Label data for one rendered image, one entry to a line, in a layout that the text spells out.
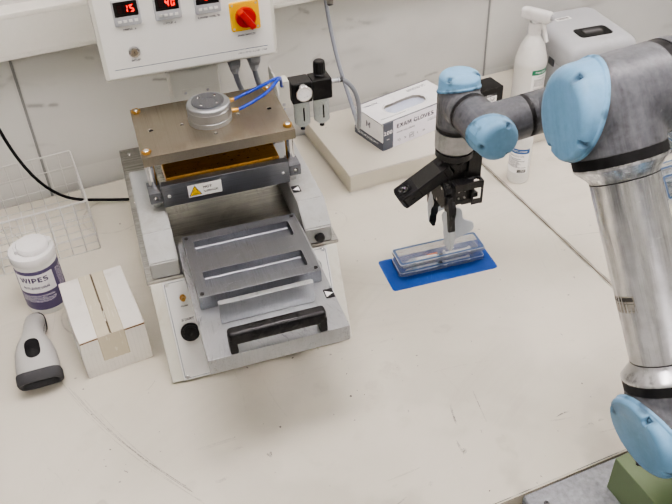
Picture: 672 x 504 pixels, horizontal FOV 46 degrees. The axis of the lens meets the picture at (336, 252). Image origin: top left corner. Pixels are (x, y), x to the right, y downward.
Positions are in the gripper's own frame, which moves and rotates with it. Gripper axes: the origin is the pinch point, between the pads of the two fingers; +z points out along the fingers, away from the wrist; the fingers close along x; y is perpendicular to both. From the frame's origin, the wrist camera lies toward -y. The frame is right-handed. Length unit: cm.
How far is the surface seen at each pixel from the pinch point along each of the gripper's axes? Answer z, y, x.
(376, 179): 6.2, -2.2, 31.8
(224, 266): -16, -45, -16
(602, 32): -14, 63, 47
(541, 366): 7.8, 6.8, -32.6
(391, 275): 7.9, -10.1, -0.2
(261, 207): -9.9, -34.1, 7.4
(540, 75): -6, 46, 45
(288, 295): -16.4, -36.8, -26.1
